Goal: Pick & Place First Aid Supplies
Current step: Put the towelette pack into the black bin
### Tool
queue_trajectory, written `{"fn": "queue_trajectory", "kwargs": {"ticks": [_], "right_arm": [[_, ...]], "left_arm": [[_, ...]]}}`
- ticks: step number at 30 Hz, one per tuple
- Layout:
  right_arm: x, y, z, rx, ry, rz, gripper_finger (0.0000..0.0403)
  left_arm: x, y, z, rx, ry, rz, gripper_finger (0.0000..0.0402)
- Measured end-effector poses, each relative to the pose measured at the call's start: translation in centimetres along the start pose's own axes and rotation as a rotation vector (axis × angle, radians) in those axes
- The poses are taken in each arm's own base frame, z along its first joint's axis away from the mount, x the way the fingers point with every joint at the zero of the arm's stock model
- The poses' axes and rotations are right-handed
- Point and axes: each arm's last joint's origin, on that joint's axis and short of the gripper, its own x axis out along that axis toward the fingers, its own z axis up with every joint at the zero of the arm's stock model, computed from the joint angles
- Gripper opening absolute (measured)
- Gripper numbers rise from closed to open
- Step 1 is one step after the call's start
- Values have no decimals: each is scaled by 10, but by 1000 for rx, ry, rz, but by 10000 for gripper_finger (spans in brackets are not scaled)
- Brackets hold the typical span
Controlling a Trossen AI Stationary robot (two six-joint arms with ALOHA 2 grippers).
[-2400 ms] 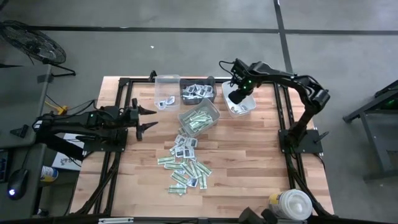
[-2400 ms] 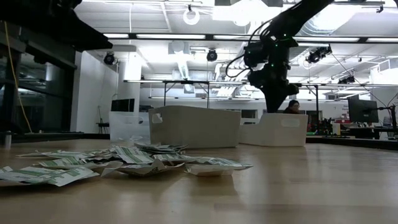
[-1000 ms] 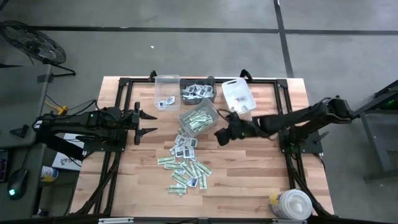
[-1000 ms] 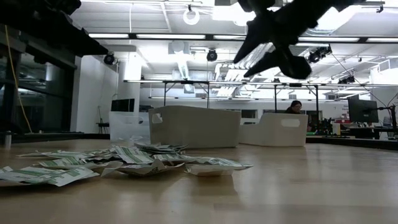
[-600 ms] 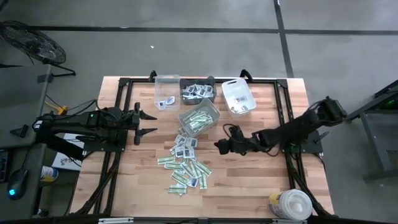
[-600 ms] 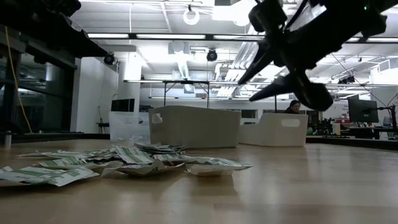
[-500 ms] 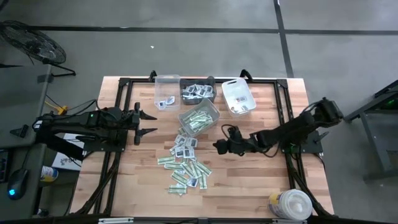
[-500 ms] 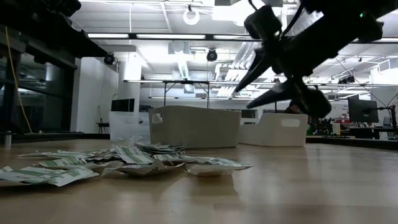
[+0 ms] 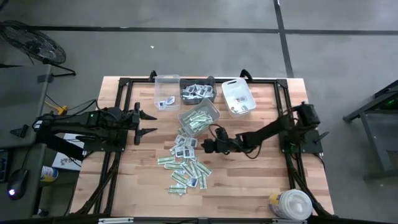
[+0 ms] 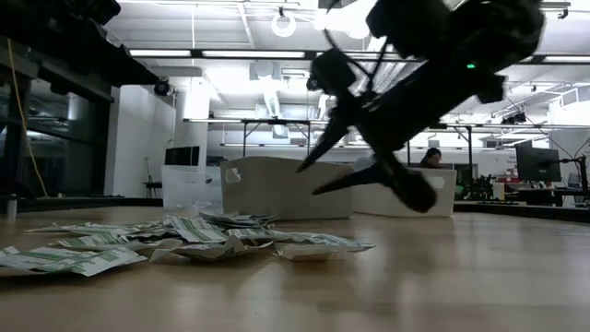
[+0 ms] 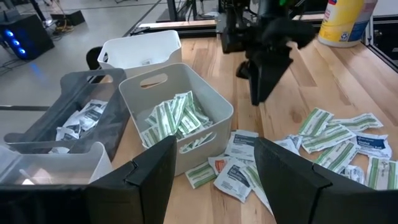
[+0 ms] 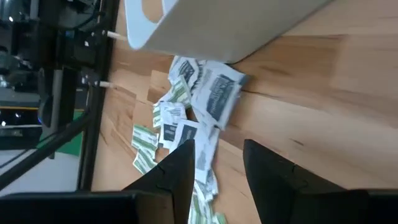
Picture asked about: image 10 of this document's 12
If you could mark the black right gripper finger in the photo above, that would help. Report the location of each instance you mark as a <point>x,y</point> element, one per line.
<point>322,145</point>
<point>355,180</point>

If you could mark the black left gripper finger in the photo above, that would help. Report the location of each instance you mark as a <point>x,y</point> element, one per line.
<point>133,74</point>

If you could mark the white plastic bin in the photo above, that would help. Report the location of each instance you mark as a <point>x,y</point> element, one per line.
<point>369,203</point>

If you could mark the grey plastic bin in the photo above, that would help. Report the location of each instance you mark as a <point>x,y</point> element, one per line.
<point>276,189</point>

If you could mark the clear plastic bin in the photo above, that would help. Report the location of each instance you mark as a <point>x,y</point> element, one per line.
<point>191,184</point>

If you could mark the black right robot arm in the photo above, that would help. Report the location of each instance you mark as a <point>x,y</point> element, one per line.
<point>461,55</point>

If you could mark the black ceiling spotlight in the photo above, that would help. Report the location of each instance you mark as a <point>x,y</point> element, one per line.
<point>161,86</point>
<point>312,84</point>

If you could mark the person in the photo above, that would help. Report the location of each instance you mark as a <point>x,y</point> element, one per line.
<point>431,157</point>

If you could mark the black computer monitor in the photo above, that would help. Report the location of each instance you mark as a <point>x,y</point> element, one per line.
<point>182,156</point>
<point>537,163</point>

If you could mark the black overhead light bar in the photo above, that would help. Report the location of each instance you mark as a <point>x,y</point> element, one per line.
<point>230,53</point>

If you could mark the small white container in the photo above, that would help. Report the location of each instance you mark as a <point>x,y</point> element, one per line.
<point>498,190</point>

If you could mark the round ceiling lamp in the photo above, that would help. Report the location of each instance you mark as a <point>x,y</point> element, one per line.
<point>282,20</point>

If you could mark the small white bottle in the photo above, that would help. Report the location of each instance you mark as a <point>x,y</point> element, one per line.
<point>11,206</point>

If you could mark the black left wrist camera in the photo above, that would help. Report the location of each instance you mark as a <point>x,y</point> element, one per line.
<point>87,9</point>

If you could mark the black metal workbench frame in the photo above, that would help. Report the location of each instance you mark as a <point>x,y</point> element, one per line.
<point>276,122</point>

